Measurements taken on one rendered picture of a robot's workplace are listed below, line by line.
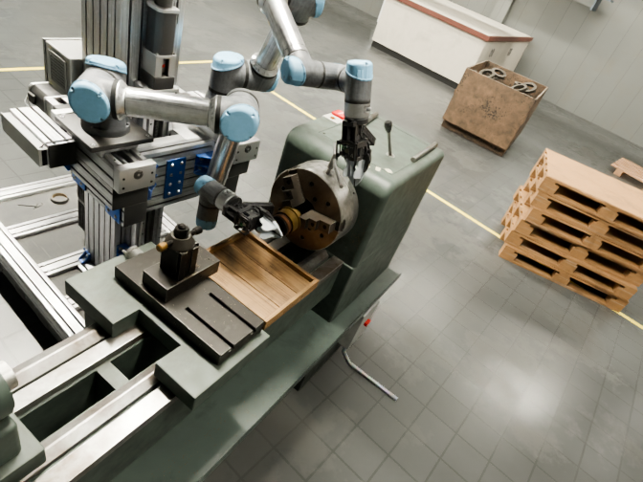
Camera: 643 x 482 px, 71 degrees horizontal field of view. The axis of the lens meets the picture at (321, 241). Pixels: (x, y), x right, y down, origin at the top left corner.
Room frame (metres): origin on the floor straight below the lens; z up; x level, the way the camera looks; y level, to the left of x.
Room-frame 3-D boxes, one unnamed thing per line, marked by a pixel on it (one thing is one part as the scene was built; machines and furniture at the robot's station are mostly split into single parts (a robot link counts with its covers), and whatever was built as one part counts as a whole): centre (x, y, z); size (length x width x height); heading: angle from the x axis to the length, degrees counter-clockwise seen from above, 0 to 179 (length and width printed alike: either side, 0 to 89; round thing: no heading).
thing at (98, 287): (0.87, 0.34, 0.90); 0.53 x 0.30 x 0.06; 68
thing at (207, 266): (0.96, 0.35, 1.00); 0.20 x 0.10 x 0.05; 158
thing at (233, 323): (0.91, 0.31, 0.95); 0.43 x 0.18 x 0.04; 68
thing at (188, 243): (0.94, 0.37, 1.14); 0.08 x 0.08 x 0.03
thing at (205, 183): (1.30, 0.42, 1.07); 0.11 x 0.08 x 0.09; 68
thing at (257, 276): (1.18, 0.18, 0.89); 0.36 x 0.30 x 0.04; 68
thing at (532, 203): (3.78, -2.09, 0.41); 1.14 x 0.78 x 0.81; 80
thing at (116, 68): (1.29, 0.82, 1.33); 0.13 x 0.12 x 0.14; 19
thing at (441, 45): (10.18, -1.06, 0.50); 2.65 x 2.15 x 1.00; 153
